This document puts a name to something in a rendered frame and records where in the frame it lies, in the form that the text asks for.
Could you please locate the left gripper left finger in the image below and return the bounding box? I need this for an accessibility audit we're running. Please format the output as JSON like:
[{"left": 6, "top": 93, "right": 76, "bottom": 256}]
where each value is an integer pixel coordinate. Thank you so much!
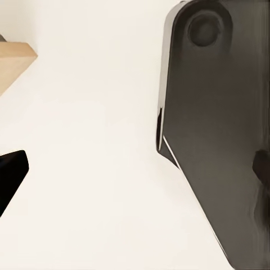
[{"left": 0, "top": 150, "right": 29, "bottom": 217}]

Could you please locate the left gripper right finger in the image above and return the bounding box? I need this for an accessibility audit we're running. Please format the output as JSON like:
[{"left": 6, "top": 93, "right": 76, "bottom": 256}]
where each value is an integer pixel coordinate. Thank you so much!
[{"left": 252, "top": 149, "right": 270, "bottom": 194}]

